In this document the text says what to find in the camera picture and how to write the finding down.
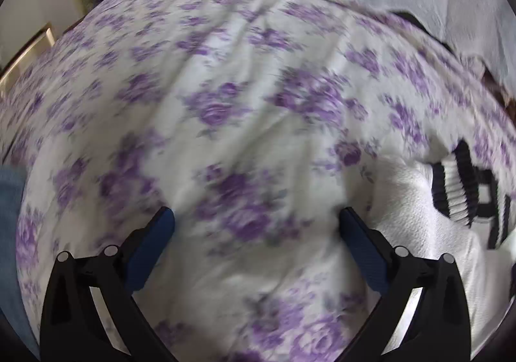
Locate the purple floral bed sheet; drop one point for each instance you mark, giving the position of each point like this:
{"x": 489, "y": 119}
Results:
{"x": 201, "y": 124}

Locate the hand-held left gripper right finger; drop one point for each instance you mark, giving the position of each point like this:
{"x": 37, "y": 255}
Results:
{"x": 363, "y": 249}

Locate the light wooden cabinet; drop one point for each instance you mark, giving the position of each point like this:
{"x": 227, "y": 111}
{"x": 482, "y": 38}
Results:
{"x": 28, "y": 59}

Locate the light blue garment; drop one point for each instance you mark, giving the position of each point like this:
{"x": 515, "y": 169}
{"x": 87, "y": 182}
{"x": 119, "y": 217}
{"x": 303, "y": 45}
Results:
{"x": 10, "y": 249}

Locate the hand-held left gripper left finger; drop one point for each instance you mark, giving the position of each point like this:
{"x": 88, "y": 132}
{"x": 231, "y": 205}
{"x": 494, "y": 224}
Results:
{"x": 149, "y": 245}

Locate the white sweater with black trim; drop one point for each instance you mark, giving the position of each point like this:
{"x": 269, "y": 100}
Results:
{"x": 419, "y": 217}

